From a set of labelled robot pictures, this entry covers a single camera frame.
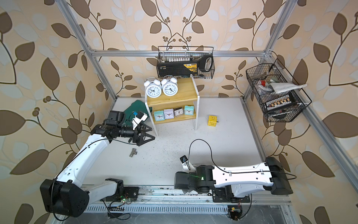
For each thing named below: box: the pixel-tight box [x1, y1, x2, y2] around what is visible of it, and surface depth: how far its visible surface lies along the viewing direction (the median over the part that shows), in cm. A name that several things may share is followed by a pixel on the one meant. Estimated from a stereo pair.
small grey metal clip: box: [129, 147, 138, 158], surface depth 91 cm
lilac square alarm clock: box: [163, 108, 175, 120], surface depth 86 cm
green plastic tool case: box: [123, 99, 150, 126], surface depth 67 cm
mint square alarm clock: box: [153, 110, 166, 122], surface depth 86 cm
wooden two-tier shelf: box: [144, 74, 200, 137], surface depth 84 cm
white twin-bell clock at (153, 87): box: [143, 76, 162, 98], surface depth 72 cm
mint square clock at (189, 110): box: [184, 105, 195, 116], surface depth 88 cm
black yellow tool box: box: [156, 54, 214, 78], surface depth 85 cm
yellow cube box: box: [207, 115, 218, 127], surface depth 102 cm
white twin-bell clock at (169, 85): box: [161, 74, 179, 97], surface depth 73 cm
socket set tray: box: [263, 93, 297, 112], surface depth 69 cm
